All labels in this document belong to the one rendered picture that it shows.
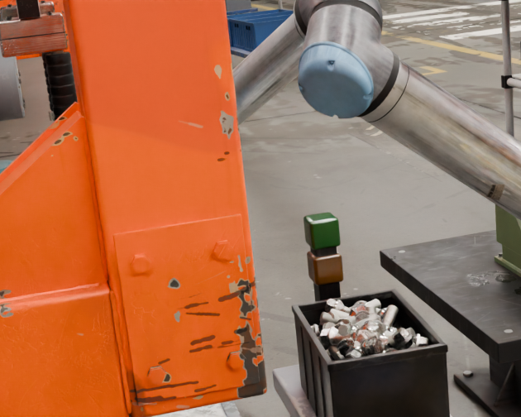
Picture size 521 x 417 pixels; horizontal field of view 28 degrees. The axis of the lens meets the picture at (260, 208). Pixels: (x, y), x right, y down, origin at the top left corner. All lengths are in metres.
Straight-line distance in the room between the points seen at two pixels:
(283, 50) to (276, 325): 1.18
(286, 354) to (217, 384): 1.44
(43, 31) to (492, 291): 1.06
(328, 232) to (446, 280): 0.83
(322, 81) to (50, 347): 0.64
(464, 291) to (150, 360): 1.06
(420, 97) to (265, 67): 0.32
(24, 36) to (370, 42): 0.51
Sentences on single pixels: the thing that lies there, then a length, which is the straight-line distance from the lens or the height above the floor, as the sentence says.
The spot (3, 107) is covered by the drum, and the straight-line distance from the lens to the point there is 1.63.
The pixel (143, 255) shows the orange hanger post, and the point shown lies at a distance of 1.11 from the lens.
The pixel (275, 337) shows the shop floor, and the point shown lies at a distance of 2.73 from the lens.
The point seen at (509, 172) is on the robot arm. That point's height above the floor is 0.61.
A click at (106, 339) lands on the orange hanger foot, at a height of 0.62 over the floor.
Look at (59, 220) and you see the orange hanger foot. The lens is 1.13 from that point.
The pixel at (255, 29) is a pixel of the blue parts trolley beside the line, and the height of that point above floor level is 0.36.
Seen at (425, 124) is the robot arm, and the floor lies 0.71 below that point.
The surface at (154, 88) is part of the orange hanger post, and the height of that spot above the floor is 0.89.
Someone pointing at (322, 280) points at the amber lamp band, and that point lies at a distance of 1.38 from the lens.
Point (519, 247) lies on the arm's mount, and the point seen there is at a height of 0.36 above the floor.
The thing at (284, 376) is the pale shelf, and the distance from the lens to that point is 1.42.
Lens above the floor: 1.04
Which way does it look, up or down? 15 degrees down
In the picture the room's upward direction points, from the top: 6 degrees counter-clockwise
